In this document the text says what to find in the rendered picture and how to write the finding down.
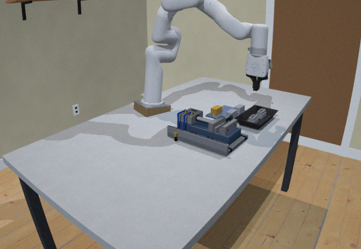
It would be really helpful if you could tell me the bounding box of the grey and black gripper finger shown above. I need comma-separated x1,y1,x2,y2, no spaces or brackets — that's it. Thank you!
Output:
246,74,257,91
255,74,268,91

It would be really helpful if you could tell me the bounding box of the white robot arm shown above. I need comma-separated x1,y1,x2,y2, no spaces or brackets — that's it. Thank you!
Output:
141,0,268,106

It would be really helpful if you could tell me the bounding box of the grey long flat bar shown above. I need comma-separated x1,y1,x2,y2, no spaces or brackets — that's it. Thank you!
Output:
214,121,228,133

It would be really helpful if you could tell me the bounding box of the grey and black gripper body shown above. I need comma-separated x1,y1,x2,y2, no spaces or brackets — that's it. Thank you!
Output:
245,53,269,78

